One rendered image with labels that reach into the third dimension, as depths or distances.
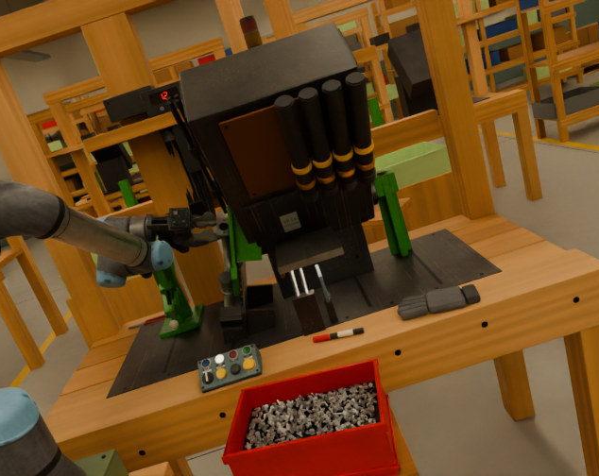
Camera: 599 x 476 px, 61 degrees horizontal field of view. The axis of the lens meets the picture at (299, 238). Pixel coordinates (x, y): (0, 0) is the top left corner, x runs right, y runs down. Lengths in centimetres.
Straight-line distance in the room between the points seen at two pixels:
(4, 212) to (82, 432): 58
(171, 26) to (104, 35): 973
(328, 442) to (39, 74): 1136
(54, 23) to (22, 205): 81
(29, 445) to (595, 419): 132
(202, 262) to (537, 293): 105
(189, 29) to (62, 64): 264
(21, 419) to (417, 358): 84
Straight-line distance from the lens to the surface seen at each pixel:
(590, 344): 148
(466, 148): 182
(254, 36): 170
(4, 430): 101
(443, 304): 128
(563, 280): 136
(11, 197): 111
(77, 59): 1178
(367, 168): 118
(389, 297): 142
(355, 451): 101
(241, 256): 138
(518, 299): 132
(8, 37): 183
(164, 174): 172
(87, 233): 119
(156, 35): 1148
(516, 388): 225
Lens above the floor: 153
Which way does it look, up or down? 17 degrees down
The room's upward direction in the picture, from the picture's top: 18 degrees counter-clockwise
